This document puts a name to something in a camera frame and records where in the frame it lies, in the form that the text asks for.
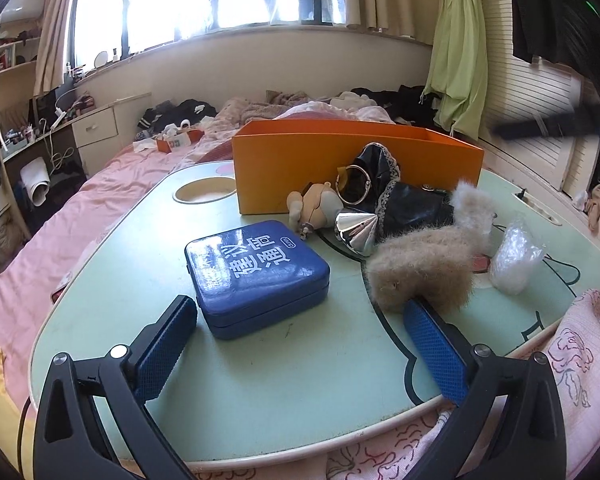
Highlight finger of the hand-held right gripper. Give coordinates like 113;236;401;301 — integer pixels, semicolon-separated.
494;105;600;141

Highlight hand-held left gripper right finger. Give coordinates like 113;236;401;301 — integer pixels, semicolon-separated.
402;297;567;480

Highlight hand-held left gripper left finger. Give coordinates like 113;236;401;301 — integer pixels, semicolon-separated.
32;295;198;480

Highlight beige fluffy fur piece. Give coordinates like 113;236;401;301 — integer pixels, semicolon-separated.
365;177;498;313

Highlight clear plastic bag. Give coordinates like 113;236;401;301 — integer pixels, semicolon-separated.
489;217;546;296

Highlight blue hard case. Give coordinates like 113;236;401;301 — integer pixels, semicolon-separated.
184;220;331;341

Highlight silver cone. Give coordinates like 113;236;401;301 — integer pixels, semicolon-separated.
334;210;378;260

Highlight orange storage box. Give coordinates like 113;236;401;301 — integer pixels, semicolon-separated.
231;120;485;216

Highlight light green cartoon desktop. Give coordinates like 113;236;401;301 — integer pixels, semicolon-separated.
27;160;600;466

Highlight white louvered door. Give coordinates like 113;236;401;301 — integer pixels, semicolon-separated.
480;10;600;196

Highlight black hanging garment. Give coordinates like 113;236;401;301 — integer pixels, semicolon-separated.
507;0;581;63

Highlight light green hanging garment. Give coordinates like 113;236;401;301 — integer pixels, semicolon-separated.
422;0;488;141

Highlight pink rose print cloth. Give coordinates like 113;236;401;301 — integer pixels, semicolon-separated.
325;287;600;480

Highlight black clothes pile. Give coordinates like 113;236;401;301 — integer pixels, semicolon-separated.
137;100;218;133
352;85;438;123

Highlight pink bed sheet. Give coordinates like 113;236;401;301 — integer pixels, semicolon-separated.
0;140;241;411

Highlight yellow cloth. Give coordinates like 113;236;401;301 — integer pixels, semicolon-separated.
0;347;36;480

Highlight small orange tray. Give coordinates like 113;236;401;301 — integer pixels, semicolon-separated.
156;129;204;153

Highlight white paper roll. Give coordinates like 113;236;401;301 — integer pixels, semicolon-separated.
20;156;51;206

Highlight white desk with drawers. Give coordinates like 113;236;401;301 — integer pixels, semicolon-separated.
0;92;153;161

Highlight pink floral quilt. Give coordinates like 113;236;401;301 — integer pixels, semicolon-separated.
215;97;396;126

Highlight beige floral cloth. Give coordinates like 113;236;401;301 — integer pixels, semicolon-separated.
265;89;313;108

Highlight dark monitor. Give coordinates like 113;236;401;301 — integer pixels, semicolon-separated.
32;85;78;121

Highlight white open shelf unit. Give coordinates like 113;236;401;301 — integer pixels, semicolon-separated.
0;0;46;151

